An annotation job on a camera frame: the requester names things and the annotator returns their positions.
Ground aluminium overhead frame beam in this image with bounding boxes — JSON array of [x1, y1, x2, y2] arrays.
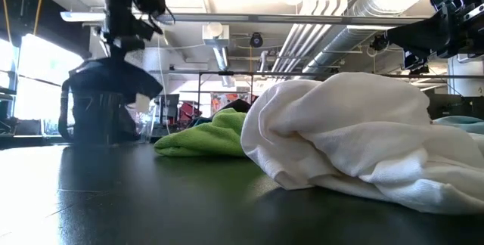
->
[[59, 10, 432, 26]]

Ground large bright window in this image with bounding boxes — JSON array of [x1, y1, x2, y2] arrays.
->
[[0, 33, 87, 137]]

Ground yellow hanging cable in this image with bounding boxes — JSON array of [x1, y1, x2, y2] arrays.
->
[[0, 0, 13, 44], [32, 0, 47, 36]]

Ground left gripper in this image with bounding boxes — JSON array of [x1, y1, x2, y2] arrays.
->
[[101, 0, 164, 61]]

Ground thin white hanging cable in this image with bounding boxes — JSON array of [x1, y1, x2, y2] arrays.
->
[[157, 35, 170, 136]]

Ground light blue towel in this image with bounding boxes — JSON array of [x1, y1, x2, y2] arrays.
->
[[432, 115, 484, 135]]

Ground clear plastic bin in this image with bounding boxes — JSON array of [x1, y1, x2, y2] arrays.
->
[[57, 80, 155, 144]]

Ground white ceiling box unit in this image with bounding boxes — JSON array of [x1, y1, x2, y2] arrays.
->
[[201, 21, 231, 48]]

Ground lime green towel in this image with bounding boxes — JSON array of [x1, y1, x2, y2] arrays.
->
[[153, 107, 249, 159]]

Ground silver ventilation duct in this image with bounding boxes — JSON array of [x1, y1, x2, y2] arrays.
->
[[300, 0, 439, 80]]

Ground black metal rig frame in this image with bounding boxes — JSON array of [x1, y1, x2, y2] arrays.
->
[[149, 70, 484, 125]]

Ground black ceiling-mounted device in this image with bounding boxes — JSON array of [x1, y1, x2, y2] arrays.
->
[[369, 33, 390, 52]]

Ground small black ceiling device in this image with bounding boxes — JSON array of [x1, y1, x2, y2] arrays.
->
[[411, 64, 431, 76]]

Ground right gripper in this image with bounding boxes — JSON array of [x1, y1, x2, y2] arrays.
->
[[385, 0, 481, 60]]

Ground black overhead camera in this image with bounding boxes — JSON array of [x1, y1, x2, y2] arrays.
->
[[249, 32, 265, 49]]

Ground white towel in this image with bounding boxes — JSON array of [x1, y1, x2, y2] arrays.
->
[[240, 71, 484, 216]]

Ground white ceiling pipes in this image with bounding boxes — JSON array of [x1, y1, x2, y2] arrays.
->
[[270, 0, 351, 74]]

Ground black aluminium table frame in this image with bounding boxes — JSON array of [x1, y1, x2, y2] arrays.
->
[[0, 134, 69, 150]]

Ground floral patterned poster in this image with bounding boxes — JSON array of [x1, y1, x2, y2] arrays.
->
[[209, 92, 253, 116]]

